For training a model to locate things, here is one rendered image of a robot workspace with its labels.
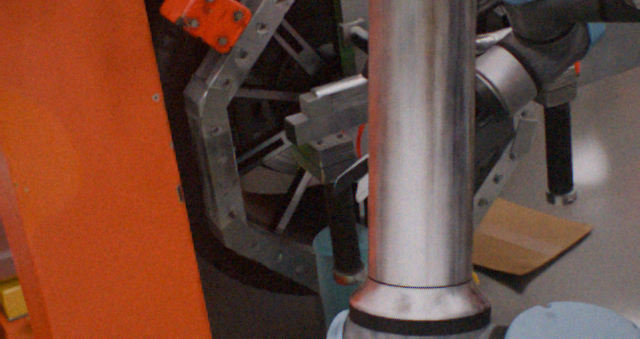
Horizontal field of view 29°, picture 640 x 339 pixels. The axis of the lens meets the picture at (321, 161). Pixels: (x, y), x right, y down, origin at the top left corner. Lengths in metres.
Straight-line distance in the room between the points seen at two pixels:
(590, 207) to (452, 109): 2.36
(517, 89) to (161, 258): 0.43
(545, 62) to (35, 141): 0.57
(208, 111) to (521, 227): 1.64
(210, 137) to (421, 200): 0.79
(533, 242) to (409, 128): 2.20
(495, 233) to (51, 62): 2.16
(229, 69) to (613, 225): 1.71
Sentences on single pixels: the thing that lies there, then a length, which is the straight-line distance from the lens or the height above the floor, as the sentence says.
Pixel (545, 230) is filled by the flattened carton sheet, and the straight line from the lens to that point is 3.20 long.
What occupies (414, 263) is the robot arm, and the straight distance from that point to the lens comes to 0.98.
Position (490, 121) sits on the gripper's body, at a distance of 1.40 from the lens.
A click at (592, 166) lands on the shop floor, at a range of 3.52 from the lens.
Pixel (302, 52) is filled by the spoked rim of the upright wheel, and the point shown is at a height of 0.95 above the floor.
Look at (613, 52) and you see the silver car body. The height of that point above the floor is 0.79.
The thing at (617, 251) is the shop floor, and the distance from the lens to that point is 3.12.
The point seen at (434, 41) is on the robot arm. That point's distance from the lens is 0.96.
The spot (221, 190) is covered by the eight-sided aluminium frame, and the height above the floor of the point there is 0.83.
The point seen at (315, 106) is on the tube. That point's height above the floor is 0.99.
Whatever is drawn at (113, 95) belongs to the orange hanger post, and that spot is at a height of 1.18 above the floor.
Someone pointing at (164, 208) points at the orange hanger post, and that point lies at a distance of 1.25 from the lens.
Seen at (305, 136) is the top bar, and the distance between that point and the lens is 1.56.
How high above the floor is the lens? 1.61
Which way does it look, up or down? 26 degrees down
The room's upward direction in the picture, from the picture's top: 8 degrees counter-clockwise
